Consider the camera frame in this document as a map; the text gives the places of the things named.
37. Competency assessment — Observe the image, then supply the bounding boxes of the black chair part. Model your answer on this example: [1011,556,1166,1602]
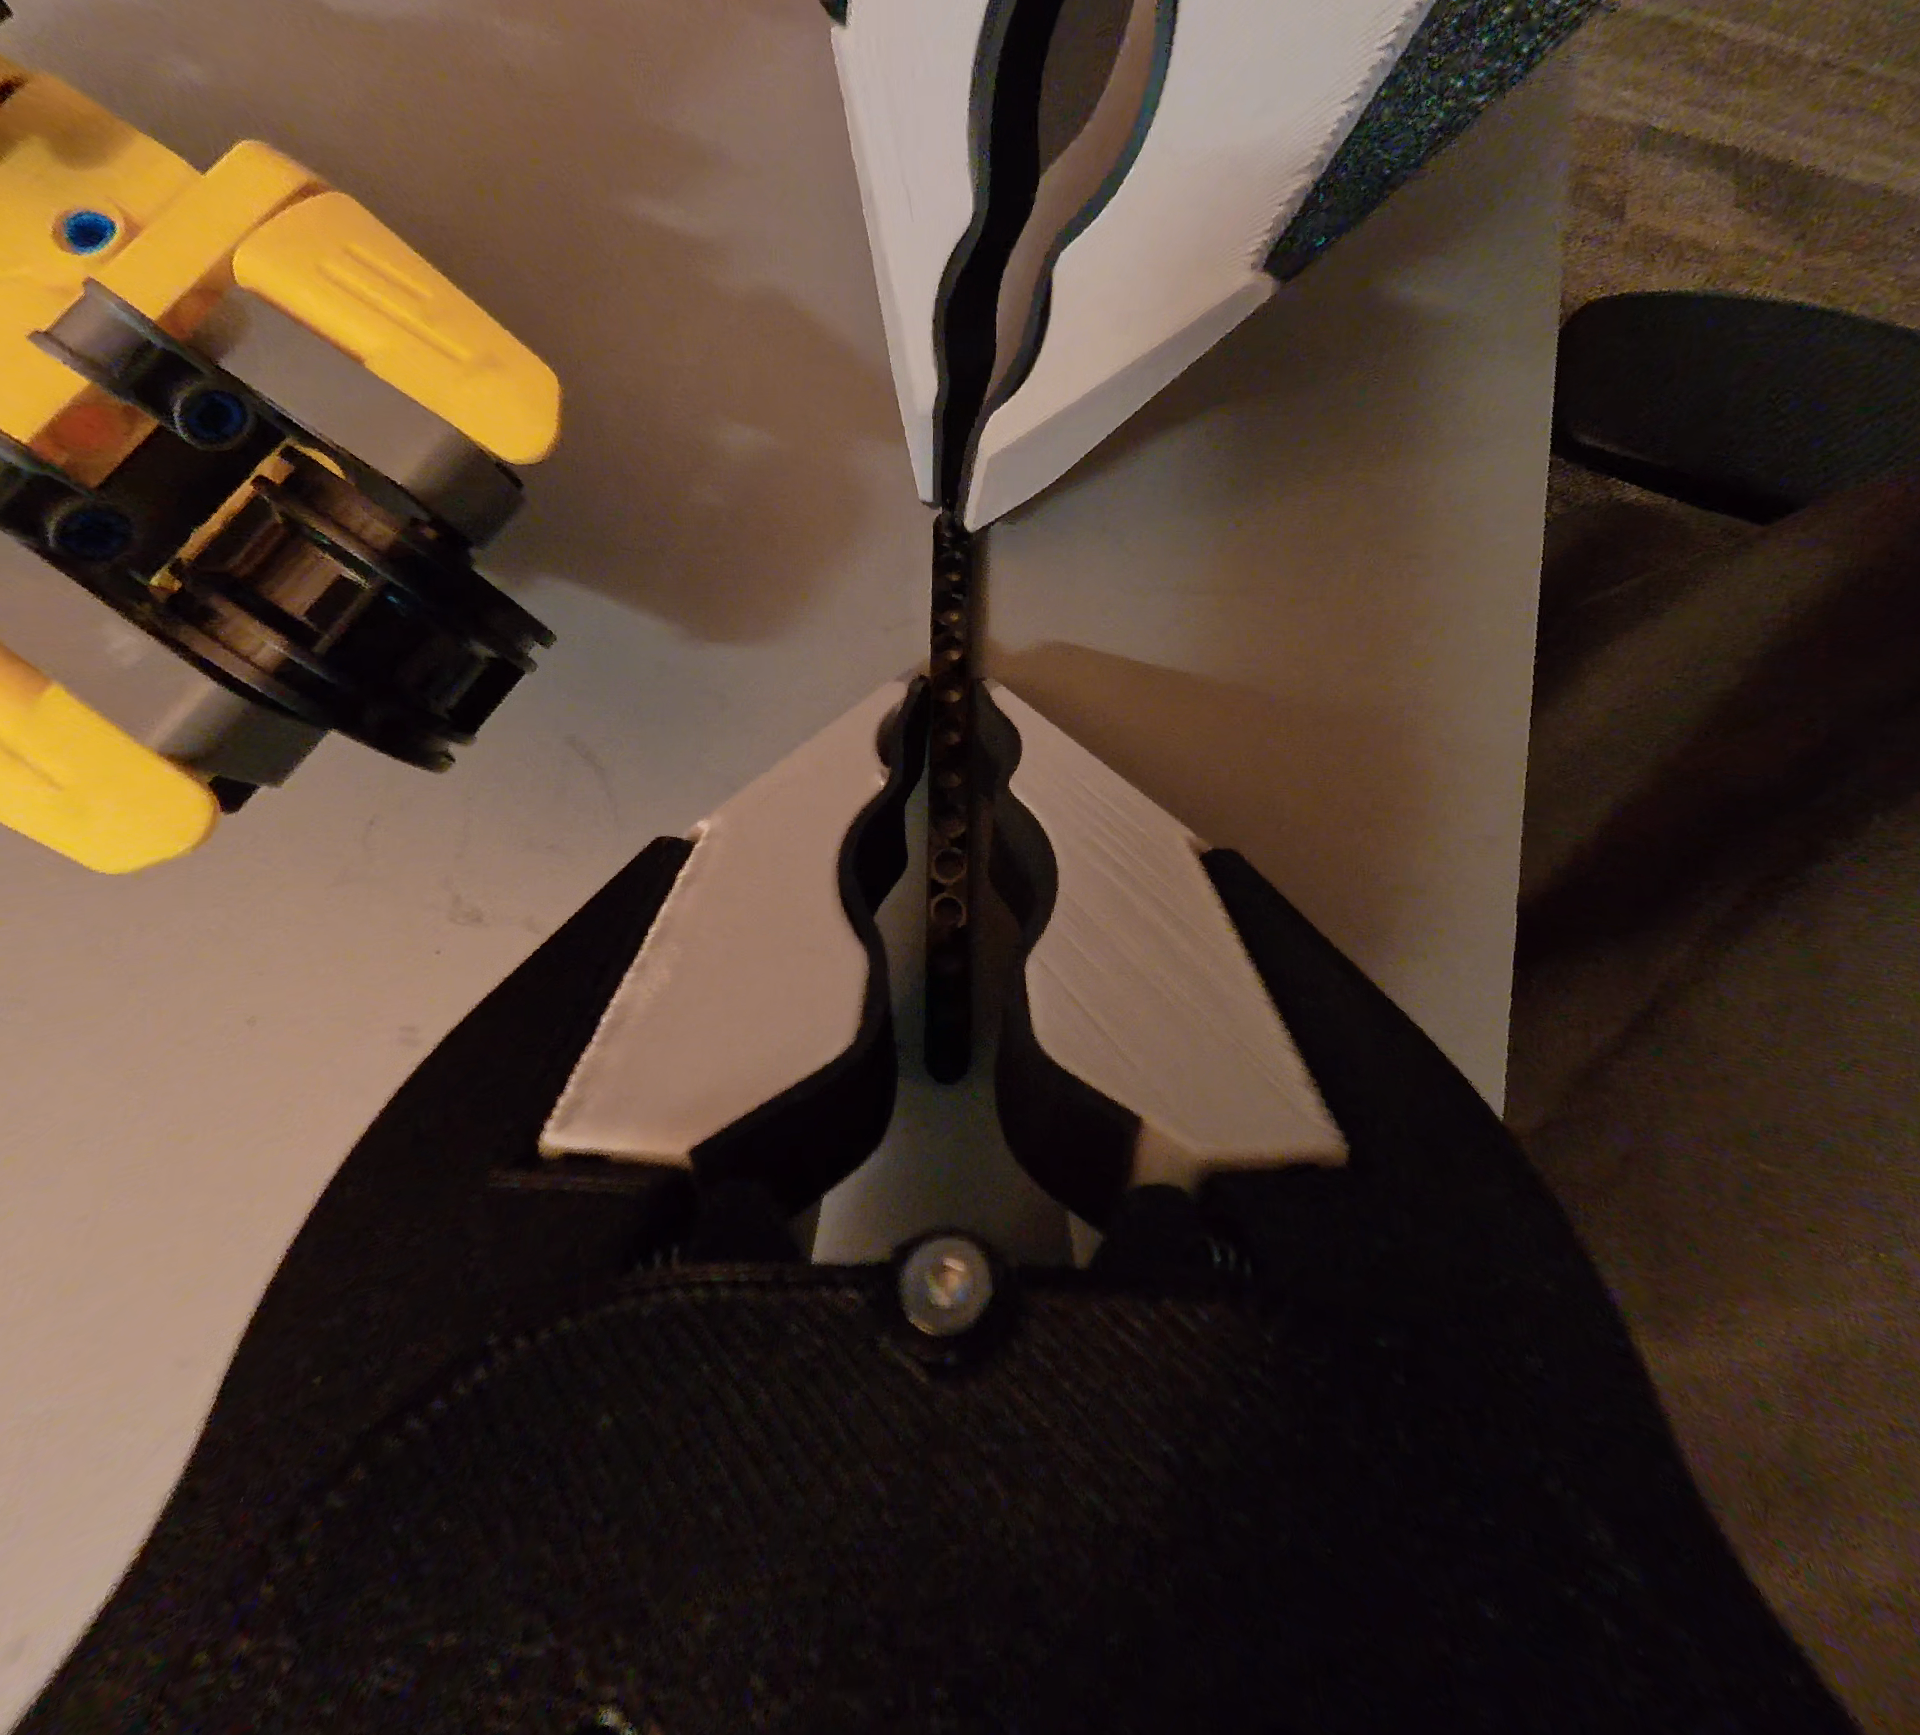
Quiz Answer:
[1556,292,1920,525]

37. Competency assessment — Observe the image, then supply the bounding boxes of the short black toy beam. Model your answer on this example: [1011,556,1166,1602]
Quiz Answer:
[918,511,1001,1088]

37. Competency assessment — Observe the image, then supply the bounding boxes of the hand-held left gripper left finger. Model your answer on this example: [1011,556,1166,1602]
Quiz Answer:
[534,675,935,1181]

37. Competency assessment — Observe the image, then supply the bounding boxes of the yellow toy brick vehicle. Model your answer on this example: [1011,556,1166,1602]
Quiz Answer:
[0,0,565,877]

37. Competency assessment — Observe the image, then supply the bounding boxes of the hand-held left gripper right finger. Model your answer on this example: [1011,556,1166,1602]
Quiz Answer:
[973,680,1351,1195]

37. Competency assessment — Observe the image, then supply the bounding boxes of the person's grey trousers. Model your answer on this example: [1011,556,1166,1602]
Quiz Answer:
[1507,468,1920,1735]

